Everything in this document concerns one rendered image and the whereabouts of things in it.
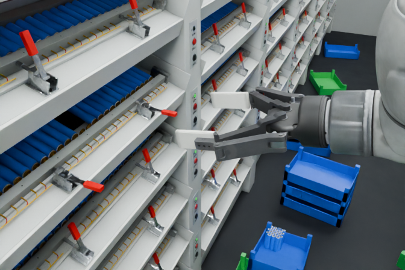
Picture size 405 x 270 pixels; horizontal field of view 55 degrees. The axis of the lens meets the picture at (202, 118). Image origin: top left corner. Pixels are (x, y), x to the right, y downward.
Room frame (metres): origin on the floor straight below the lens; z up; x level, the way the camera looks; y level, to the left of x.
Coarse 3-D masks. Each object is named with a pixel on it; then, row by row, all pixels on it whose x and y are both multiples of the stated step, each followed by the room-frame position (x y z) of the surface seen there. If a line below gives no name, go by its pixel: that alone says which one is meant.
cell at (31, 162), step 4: (12, 148) 0.55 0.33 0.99; (4, 152) 0.55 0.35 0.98; (8, 152) 0.55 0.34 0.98; (12, 152) 0.55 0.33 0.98; (16, 152) 0.55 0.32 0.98; (20, 152) 0.55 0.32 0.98; (12, 156) 0.54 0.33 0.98; (16, 156) 0.54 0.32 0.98; (20, 156) 0.54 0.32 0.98; (24, 156) 0.54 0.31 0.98; (28, 156) 0.55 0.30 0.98; (16, 160) 0.54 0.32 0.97; (20, 160) 0.54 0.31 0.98; (24, 160) 0.54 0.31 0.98; (28, 160) 0.54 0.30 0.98; (32, 160) 0.54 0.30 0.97; (24, 164) 0.53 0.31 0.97; (28, 164) 0.53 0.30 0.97; (32, 164) 0.53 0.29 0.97; (32, 168) 0.53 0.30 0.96
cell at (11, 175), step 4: (0, 164) 0.52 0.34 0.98; (0, 168) 0.51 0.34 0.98; (4, 168) 0.51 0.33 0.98; (0, 172) 0.50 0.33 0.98; (4, 172) 0.50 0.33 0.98; (8, 172) 0.50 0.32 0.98; (12, 172) 0.50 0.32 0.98; (0, 176) 0.50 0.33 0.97; (4, 176) 0.50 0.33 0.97; (8, 176) 0.50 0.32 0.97; (12, 176) 0.50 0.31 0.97; (16, 176) 0.50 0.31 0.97; (8, 180) 0.49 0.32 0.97; (12, 180) 0.49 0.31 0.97; (12, 184) 0.49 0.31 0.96
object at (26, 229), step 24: (168, 72) 0.92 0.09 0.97; (168, 96) 0.86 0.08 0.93; (144, 120) 0.74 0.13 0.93; (96, 144) 0.64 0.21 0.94; (120, 144) 0.65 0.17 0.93; (72, 168) 0.56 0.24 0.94; (96, 168) 0.58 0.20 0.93; (48, 192) 0.50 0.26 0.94; (72, 192) 0.51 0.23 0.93; (24, 216) 0.44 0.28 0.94; (48, 216) 0.45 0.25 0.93; (0, 240) 0.40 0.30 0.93; (24, 240) 0.40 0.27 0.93; (0, 264) 0.36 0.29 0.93
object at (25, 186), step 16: (160, 80) 0.88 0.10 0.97; (144, 96) 0.81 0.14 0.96; (112, 112) 0.71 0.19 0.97; (96, 128) 0.65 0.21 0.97; (80, 144) 0.60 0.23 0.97; (48, 160) 0.54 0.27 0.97; (64, 160) 0.56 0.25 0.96; (80, 160) 0.58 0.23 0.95; (32, 176) 0.50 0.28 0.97; (48, 176) 0.53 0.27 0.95; (16, 192) 0.46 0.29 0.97; (0, 208) 0.43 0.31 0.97
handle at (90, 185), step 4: (68, 176) 0.51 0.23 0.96; (68, 180) 0.51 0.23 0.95; (72, 180) 0.51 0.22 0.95; (76, 180) 0.51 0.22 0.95; (80, 180) 0.51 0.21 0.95; (88, 180) 0.51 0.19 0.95; (80, 184) 0.50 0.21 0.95; (84, 184) 0.50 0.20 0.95; (88, 184) 0.50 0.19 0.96; (92, 184) 0.50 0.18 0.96; (96, 184) 0.50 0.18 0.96; (100, 184) 0.50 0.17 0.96; (88, 188) 0.50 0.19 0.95; (92, 188) 0.49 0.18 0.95; (96, 188) 0.49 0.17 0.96; (100, 188) 0.49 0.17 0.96; (100, 192) 0.49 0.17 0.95
